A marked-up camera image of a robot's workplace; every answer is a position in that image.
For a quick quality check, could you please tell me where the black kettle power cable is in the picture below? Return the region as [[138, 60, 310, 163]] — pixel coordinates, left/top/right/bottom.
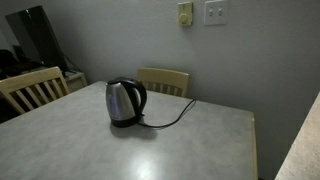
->
[[137, 98, 198, 129]]

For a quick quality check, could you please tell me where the stainless steel electric kettle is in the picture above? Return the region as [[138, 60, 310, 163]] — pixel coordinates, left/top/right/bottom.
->
[[105, 76, 148, 129]]

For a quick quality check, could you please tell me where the small beige side cabinet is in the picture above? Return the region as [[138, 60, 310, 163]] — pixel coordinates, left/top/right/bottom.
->
[[63, 70, 89, 94]]

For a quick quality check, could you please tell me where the black flat monitor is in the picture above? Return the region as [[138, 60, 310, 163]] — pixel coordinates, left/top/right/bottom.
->
[[4, 5, 69, 72]]

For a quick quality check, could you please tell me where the dark bag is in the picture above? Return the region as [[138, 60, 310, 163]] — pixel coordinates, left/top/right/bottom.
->
[[0, 49, 23, 80]]

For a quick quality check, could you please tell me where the speckled stone countertop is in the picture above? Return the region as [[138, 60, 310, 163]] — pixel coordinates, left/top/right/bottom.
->
[[274, 92, 320, 180]]

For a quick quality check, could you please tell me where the wooden slatted chair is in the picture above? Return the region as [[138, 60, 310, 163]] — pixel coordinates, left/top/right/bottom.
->
[[136, 67, 191, 98], [0, 66, 71, 116]]

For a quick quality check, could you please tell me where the beige wall outlet plug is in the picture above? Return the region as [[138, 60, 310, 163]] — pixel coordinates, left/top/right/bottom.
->
[[177, 1, 194, 27]]

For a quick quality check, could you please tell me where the white double light switch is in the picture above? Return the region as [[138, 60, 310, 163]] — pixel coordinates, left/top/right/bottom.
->
[[203, 0, 230, 27]]

